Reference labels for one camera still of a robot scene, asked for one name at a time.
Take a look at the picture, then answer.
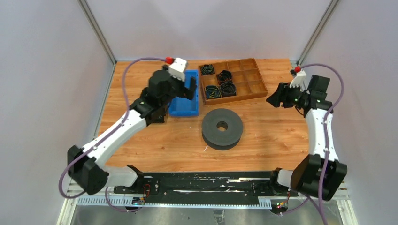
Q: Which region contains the dark grey cable spool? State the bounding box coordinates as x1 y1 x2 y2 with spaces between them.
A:
201 108 244 150

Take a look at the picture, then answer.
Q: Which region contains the rolled tie green pattern back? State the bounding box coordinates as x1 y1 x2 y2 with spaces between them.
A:
200 64 215 75

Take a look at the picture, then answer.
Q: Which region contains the black plastic bin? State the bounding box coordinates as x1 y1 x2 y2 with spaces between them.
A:
149 114 167 124

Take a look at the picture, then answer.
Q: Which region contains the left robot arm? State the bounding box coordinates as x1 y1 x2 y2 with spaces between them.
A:
63 69 198 195

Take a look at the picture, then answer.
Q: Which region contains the aluminium frame rail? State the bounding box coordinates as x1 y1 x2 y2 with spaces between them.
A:
67 173 351 209

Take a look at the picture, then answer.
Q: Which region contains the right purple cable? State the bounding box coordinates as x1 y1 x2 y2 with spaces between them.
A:
293 63 345 225

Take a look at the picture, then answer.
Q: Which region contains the purple cable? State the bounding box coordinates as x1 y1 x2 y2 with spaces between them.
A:
293 63 345 225
58 57 173 213

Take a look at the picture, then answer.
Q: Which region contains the rolled tie yellow green front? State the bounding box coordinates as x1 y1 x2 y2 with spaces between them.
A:
205 85 222 99

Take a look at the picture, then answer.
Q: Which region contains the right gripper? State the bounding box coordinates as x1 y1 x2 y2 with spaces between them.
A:
266 82 309 108

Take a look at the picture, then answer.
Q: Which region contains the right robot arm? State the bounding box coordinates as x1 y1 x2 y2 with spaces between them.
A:
266 75 348 201

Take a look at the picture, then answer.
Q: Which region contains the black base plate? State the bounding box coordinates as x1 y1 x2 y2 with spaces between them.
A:
111 171 298 206

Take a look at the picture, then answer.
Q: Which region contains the blue plastic bin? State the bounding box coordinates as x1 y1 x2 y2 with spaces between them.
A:
168 70 199 117

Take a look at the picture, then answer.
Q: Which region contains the rolled tie orange pattern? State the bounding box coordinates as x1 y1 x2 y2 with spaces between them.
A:
216 70 232 84

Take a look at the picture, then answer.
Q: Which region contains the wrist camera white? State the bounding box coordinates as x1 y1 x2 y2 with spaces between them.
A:
166 57 188 82
289 69 307 88

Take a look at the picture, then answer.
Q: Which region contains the wooden compartment tray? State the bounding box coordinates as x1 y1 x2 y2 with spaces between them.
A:
198 58 268 105

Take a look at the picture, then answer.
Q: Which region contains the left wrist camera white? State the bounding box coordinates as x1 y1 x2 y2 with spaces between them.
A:
166 57 188 82

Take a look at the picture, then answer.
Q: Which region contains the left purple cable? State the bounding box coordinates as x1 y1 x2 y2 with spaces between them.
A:
58 57 173 213

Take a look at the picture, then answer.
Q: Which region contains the rolled tie dark floral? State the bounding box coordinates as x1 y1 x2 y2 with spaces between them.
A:
220 82 237 98

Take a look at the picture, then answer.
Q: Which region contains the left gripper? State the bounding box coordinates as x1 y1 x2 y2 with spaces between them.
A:
161 66 199 108

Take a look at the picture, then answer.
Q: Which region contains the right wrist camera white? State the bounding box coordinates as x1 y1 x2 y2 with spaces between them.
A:
289 69 307 88

